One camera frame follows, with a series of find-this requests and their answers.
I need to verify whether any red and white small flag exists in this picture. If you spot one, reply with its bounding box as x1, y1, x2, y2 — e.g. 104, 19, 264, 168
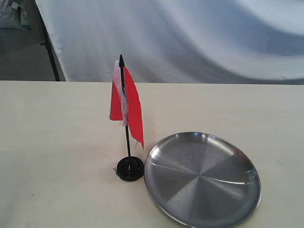
109, 55, 144, 157

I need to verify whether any black round flag base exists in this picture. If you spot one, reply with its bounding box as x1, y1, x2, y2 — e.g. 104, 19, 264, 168
116, 156, 144, 181

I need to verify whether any round stainless steel plate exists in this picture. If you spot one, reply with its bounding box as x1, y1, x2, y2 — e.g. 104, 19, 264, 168
144, 132, 261, 228

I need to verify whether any white backdrop cloth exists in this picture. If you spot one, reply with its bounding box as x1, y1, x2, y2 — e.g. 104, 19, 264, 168
36, 0, 304, 84

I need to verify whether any black backdrop stand pole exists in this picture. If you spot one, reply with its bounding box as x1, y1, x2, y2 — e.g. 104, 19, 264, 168
34, 1, 60, 82

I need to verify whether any white sack in background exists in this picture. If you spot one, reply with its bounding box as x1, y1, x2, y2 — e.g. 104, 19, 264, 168
0, 0, 31, 30

